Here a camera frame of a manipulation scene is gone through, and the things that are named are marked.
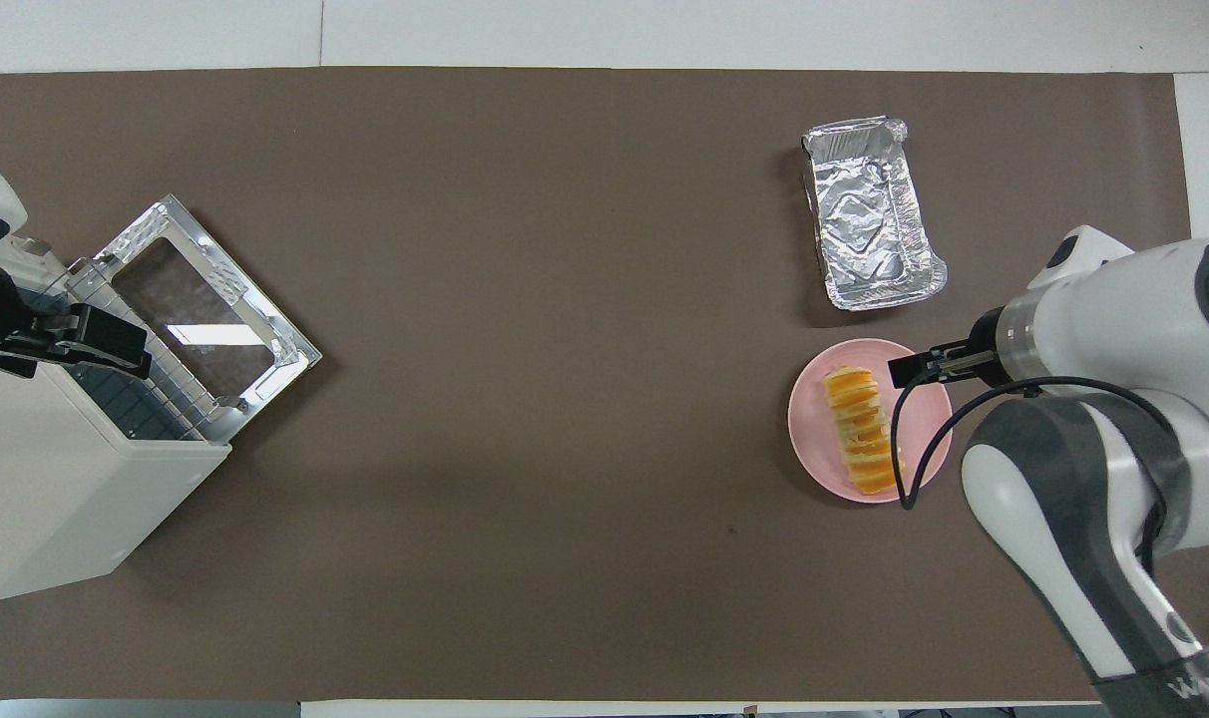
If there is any pink round plate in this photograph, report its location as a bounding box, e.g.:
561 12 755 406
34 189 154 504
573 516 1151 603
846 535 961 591
787 338 955 505

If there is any brown table mat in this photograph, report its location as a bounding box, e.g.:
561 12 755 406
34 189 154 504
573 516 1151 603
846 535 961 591
0 67 1209 703

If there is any glass oven door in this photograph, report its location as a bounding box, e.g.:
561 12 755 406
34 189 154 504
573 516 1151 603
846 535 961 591
94 193 323 446

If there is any sliced golden bread loaf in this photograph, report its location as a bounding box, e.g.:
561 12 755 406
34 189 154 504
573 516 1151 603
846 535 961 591
823 365 906 498

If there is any aluminium foil tray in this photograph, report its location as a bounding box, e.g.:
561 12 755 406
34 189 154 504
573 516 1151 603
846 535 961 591
800 115 949 313

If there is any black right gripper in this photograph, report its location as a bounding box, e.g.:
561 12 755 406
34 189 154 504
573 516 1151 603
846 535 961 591
888 308 1010 391

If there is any white toaster oven body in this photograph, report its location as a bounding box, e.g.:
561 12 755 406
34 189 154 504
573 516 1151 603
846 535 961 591
0 249 233 605

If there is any wire oven rack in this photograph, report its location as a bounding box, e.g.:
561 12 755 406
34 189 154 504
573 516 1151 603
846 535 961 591
26 264 218 444

